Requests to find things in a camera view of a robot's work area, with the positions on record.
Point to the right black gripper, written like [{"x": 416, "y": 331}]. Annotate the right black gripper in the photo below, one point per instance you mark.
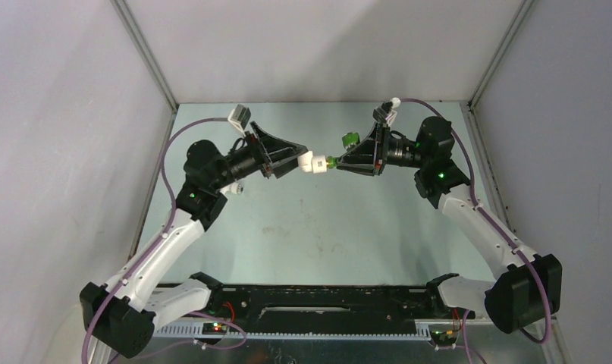
[{"x": 369, "y": 157}]

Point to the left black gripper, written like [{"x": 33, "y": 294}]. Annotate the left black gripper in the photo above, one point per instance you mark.
[{"x": 277, "y": 149}]

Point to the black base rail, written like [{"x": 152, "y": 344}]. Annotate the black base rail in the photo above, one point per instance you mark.
[{"x": 327, "y": 309}]

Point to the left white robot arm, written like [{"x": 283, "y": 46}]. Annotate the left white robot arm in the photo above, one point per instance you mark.
[{"x": 120, "y": 313}]

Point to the grey cable duct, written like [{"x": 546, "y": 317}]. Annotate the grey cable duct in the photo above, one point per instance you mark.
[{"x": 210, "y": 330}]

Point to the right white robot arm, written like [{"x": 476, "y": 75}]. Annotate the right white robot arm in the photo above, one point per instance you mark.
[{"x": 526, "y": 285}]

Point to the green plastic faucet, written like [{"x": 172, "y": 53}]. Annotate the green plastic faucet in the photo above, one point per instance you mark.
[{"x": 349, "y": 140}]

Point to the white elbow fitting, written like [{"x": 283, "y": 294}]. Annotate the white elbow fitting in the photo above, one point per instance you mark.
[{"x": 311, "y": 163}]

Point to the white plastic faucet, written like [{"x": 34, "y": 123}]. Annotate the white plastic faucet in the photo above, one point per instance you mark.
[{"x": 235, "y": 188}]

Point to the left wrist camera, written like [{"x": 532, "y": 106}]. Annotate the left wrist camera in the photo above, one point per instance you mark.
[{"x": 239, "y": 118}]

